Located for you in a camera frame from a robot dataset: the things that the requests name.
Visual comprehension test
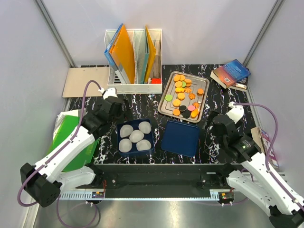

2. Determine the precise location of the black round cookie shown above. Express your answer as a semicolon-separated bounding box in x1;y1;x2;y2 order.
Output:
182;110;191;118
179;105;187;113

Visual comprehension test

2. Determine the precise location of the orange round cookie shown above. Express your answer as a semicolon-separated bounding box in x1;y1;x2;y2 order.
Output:
177;93;185;100
172;99;181;107

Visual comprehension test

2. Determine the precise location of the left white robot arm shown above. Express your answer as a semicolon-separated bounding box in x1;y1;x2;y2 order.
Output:
17;88;128;207

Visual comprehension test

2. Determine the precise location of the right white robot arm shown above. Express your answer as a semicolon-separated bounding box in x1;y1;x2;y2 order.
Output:
207;102;304;228

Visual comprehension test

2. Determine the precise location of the white paper cup top-left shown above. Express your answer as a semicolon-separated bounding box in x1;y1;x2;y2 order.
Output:
120;124;133;138

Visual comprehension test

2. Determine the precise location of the white paper cup top-right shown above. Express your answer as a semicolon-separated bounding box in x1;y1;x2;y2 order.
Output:
138;121;152;134

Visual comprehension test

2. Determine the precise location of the white paper cup centre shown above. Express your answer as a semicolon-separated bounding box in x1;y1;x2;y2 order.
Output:
129;130;144;143

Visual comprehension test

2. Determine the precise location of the blue cookie tin box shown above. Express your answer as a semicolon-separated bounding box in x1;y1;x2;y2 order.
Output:
117;119;155;157

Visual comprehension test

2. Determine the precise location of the pink round cookie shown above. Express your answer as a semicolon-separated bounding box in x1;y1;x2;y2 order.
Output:
188;105;196;112

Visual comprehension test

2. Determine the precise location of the white paper cup bottom-left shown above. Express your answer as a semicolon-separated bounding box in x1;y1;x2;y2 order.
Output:
119;138;133;153

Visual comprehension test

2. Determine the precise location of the metal baking tray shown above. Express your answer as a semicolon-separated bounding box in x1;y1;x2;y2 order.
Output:
158;71;209;123

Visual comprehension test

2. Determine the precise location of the white paper cup bottom-right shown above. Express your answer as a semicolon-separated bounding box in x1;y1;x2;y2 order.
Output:
136;139;152;151

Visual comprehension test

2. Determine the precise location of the red small box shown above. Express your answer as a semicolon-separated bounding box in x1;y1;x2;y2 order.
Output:
151;78;162;84

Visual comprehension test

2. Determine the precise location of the purple book at right edge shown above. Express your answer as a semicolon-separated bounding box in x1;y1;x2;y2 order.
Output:
251;127;279;169

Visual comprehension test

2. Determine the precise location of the green round cookie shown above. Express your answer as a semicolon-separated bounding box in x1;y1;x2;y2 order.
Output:
165;94;173;102

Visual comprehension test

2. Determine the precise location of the lower paperback book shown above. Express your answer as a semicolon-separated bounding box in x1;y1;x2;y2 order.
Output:
210;71;248;92

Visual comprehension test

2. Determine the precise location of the blue tin lid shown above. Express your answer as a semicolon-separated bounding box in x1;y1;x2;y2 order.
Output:
161;121;200;157

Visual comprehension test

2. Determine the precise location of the beige clipboard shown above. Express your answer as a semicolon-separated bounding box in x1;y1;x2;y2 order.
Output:
62;67;110;98

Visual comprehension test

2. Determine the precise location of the green folder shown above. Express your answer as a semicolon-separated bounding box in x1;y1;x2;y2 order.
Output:
47;115;99;172

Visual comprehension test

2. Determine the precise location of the blue cover book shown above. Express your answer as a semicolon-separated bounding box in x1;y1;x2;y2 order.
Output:
212;59;251;88

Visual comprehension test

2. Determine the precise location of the white file organizer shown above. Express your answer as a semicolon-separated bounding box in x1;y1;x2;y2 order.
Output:
107;29;162;94

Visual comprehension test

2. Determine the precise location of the orange folder left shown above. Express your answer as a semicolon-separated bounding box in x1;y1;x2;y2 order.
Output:
110;23;135;84

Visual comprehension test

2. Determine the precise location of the orange folder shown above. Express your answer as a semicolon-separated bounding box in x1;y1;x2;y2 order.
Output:
144;25;156;83
110;23;135;84

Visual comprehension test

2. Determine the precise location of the orange folder right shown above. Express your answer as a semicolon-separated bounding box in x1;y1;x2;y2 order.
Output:
144;25;156;83

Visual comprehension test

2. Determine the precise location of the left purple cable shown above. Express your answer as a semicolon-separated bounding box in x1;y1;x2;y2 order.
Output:
79;80;106;124

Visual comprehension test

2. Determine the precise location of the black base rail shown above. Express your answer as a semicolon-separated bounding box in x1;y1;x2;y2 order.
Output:
97;164;231;200

